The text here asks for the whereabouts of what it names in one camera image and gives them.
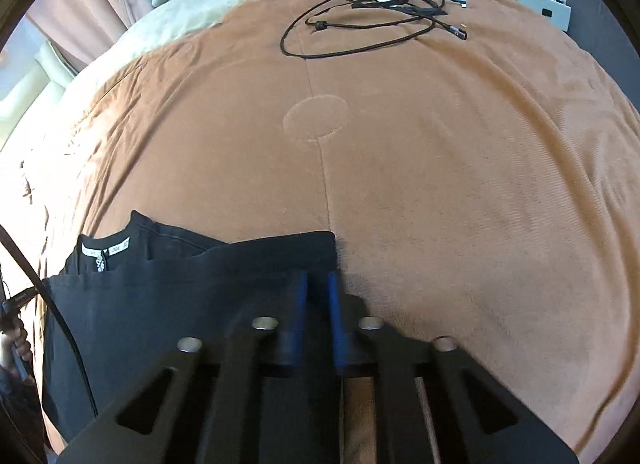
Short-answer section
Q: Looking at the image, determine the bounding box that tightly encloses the cream padded headboard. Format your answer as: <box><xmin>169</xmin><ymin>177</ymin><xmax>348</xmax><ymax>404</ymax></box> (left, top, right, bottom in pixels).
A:
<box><xmin>0</xmin><ymin>39</ymin><xmax>77</xmax><ymax>152</ymax></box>

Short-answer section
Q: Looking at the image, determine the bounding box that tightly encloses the person's left forearm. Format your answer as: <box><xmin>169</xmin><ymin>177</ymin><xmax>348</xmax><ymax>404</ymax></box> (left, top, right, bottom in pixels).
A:
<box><xmin>0</xmin><ymin>366</ymin><xmax>48</xmax><ymax>464</ymax></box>

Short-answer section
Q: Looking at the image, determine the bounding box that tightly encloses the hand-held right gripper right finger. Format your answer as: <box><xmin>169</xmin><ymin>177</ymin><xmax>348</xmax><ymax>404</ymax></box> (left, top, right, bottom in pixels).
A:
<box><xmin>326</xmin><ymin>270</ymin><xmax>579</xmax><ymax>464</ymax></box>

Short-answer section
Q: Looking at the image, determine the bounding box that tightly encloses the brown blanket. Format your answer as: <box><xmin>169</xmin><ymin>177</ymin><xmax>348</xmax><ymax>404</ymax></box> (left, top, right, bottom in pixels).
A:
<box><xmin>20</xmin><ymin>0</ymin><xmax>640</xmax><ymax>455</ymax></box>

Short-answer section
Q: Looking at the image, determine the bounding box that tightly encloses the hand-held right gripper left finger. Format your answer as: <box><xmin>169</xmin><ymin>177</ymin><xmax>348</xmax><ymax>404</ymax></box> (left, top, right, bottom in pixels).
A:
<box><xmin>59</xmin><ymin>270</ymin><xmax>309</xmax><ymax>464</ymax></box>

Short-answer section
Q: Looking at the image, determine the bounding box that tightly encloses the thin black looped cable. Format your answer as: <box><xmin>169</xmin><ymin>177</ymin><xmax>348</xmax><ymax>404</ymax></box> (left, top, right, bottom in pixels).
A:
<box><xmin>280</xmin><ymin>0</ymin><xmax>445</xmax><ymax>60</ymax></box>

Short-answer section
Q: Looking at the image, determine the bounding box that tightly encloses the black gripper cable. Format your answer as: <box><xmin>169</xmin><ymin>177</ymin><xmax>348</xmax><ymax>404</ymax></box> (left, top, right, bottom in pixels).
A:
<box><xmin>0</xmin><ymin>225</ymin><xmax>100</xmax><ymax>419</ymax></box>

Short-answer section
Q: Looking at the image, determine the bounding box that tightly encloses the black cable with angled plug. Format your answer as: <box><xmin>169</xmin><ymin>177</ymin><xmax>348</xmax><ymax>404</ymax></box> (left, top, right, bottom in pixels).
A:
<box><xmin>350</xmin><ymin>0</ymin><xmax>472</xmax><ymax>43</ymax></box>

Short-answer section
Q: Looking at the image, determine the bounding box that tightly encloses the black bear print t-shirt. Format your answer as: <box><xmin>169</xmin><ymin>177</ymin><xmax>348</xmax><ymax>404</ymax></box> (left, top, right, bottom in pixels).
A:
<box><xmin>41</xmin><ymin>210</ymin><xmax>352</xmax><ymax>451</ymax></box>

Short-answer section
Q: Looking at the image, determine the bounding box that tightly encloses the person's left hand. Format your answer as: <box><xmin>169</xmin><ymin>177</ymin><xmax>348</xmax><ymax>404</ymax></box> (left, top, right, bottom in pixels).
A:
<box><xmin>0</xmin><ymin>323</ymin><xmax>34</xmax><ymax>381</ymax></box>

